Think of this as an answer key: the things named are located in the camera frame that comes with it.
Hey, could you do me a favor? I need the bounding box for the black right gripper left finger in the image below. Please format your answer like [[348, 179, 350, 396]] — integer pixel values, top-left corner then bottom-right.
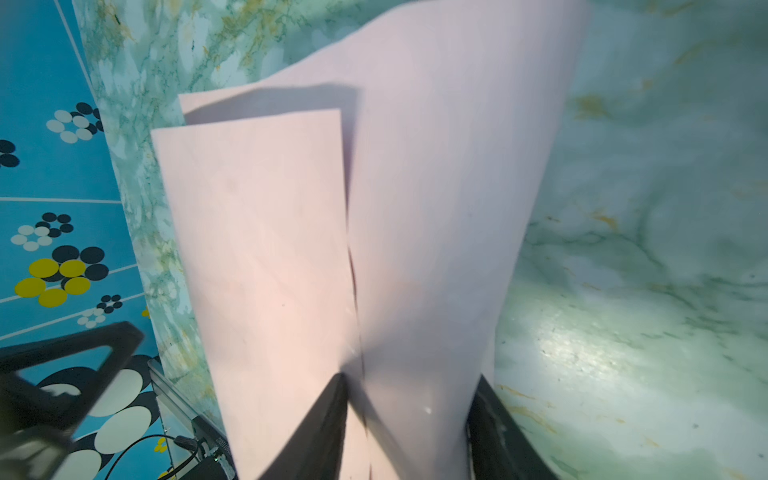
[[260, 373, 349, 480]]

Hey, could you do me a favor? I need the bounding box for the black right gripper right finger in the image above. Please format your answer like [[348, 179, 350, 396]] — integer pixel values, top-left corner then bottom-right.
[[467, 376, 557, 480]]

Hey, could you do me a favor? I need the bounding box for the aluminium front rail base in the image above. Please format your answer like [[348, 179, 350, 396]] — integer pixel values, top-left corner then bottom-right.
[[148, 358, 238, 479]]

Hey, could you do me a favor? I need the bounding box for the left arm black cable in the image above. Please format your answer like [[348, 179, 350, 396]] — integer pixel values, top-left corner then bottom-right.
[[101, 433, 202, 480]]

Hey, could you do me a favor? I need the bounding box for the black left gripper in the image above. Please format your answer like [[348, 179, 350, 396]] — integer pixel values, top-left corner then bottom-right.
[[1, 322, 144, 479]]

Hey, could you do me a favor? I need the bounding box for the purple wrapping paper sheet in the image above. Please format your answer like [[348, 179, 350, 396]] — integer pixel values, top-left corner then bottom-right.
[[152, 1, 590, 479]]

